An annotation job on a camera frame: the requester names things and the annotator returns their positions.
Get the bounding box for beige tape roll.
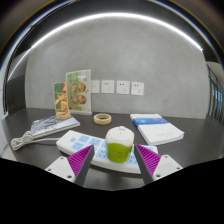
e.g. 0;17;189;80
93;113;113;126

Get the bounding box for white ceiling light strip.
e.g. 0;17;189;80
5;12;204;83

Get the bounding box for white book with blue band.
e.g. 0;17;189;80
129;113;185;147

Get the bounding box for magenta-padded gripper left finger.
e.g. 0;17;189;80
44;144;96;187

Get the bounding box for white power strip blue sockets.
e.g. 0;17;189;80
55;129;159;175

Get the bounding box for green and white charger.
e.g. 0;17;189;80
105;125;135;164

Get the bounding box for small sign with wooden base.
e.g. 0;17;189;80
53;81;72;121

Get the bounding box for black-framed glass partition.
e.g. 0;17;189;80
204;63;224;124

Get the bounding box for large acrylic menu sign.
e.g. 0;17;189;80
65;69;93;116

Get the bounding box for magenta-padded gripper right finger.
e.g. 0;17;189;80
134;143;184;185

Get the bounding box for white wall socket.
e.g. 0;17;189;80
116;80;131;95
90;79;101;94
100;79;115;95
130;81;145;97

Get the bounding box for grey magazine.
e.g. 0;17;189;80
29;115;81;140

